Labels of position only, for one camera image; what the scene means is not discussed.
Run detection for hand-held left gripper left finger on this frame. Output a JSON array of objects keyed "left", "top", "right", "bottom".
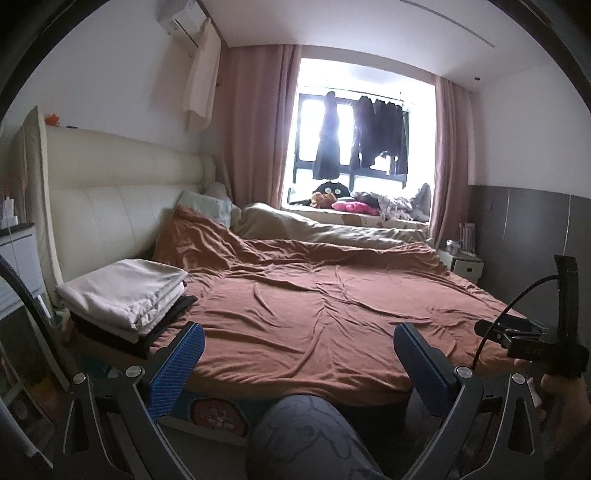
[{"left": 53, "top": 322, "right": 206, "bottom": 480}]

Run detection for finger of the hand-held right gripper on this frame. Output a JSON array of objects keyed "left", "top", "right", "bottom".
[{"left": 475, "top": 318, "right": 550, "bottom": 344}]

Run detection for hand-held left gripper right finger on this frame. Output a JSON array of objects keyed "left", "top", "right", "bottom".
[{"left": 393, "top": 322, "right": 548, "bottom": 480}]

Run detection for beige jacket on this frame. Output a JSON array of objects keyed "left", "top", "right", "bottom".
[{"left": 55, "top": 259, "right": 190, "bottom": 337}]

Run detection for black folded clothes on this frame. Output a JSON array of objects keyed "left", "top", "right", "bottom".
[{"left": 69, "top": 295, "right": 199, "bottom": 360}]

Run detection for pile of pale clothes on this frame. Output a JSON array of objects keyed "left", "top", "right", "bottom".
[{"left": 353, "top": 190, "right": 419, "bottom": 220}]

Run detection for person's right hand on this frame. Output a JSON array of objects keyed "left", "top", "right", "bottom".
[{"left": 531, "top": 371, "right": 591, "bottom": 444}]

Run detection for printed bed base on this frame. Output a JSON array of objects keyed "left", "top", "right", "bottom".
[{"left": 60, "top": 342, "right": 416, "bottom": 439}]

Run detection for white nightstand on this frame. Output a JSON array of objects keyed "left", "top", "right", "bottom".
[{"left": 438, "top": 248, "right": 485, "bottom": 282}]

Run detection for upright striped books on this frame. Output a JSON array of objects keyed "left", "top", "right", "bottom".
[{"left": 457, "top": 222, "right": 478, "bottom": 254}]

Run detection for person's leg in patterned trousers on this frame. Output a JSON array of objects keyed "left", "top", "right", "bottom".
[{"left": 249, "top": 394, "right": 389, "bottom": 480}]

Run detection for bed with brown blanket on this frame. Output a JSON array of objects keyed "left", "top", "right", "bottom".
[{"left": 69, "top": 205, "right": 532, "bottom": 393}]

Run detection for grey plush toy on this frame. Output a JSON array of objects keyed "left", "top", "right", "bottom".
[{"left": 411, "top": 182, "right": 432, "bottom": 221}]

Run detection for pale patterned pillow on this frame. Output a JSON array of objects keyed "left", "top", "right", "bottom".
[{"left": 178, "top": 191, "right": 234, "bottom": 227}]

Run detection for beige duvet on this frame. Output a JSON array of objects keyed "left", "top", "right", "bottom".
[{"left": 231, "top": 203, "right": 437, "bottom": 247}]

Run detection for pink plush toy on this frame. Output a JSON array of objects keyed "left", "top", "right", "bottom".
[{"left": 332, "top": 199, "right": 378, "bottom": 214}]

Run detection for pink curtain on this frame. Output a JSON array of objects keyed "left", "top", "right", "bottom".
[
  {"left": 217, "top": 45, "right": 301, "bottom": 206},
  {"left": 431, "top": 76, "right": 472, "bottom": 245}
]

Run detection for cream padded headboard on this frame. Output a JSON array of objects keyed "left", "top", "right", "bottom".
[{"left": 11, "top": 106, "right": 218, "bottom": 308}]

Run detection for white bedside cabinet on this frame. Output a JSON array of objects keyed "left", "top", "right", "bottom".
[{"left": 0, "top": 223, "right": 47, "bottom": 319}]

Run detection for black round plush toy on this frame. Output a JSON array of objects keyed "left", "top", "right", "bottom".
[{"left": 316, "top": 181, "right": 350, "bottom": 200}]

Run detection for dark hanging coats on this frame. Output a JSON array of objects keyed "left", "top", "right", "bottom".
[{"left": 349, "top": 95, "right": 411, "bottom": 175}]

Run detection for window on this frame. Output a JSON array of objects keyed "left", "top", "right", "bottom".
[{"left": 281, "top": 58, "right": 437, "bottom": 217}]

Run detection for cream hanging cloth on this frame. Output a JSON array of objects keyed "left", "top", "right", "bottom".
[{"left": 182, "top": 18, "right": 222, "bottom": 132}]

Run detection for white air conditioner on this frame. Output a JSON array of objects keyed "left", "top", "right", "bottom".
[{"left": 154, "top": 0, "right": 208, "bottom": 47}]

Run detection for thin black cable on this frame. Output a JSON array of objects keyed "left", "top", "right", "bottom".
[{"left": 471, "top": 274, "right": 561, "bottom": 370}]

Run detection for thick black cable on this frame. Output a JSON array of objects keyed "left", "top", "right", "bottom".
[{"left": 0, "top": 256, "right": 75, "bottom": 393}]

